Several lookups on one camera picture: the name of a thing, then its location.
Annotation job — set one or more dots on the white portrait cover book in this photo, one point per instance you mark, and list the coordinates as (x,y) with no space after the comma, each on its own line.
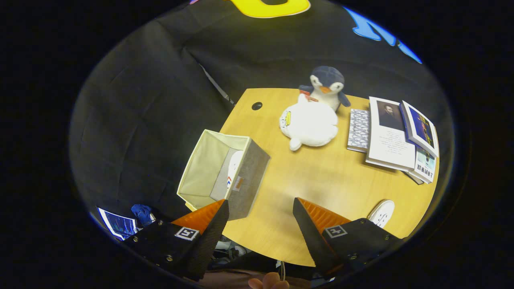
(391,144)

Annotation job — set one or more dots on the grey patterned notebook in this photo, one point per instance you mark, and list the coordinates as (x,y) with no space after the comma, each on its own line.
(359,128)

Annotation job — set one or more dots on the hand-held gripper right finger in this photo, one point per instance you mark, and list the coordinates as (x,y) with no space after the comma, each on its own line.
(311,237)

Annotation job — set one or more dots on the white round plush toy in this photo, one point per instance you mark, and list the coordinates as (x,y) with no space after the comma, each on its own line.
(311,124)

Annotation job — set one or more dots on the crumpled blue cloth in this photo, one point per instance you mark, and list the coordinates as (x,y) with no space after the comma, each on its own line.
(142,214)

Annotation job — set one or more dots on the navy white penguin plush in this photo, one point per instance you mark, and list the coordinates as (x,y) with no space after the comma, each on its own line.
(327,76)

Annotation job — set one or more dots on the grey fabric storage box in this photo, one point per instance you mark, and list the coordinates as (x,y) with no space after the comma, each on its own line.
(253,176)

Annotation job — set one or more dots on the blue-lit display screen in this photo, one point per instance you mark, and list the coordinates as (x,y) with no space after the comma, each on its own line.
(118,224)

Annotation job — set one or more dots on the pale green cover book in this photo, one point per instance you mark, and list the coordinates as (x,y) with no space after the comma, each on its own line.
(425,162)

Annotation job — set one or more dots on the white striped canvas shoe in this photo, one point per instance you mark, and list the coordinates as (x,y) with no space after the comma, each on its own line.
(383,212)
(235,164)

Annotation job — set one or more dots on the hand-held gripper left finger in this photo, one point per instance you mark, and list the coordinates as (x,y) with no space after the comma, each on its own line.
(209,237)

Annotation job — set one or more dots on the blue picture cover book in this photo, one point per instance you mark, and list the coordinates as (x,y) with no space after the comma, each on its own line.
(421,128)

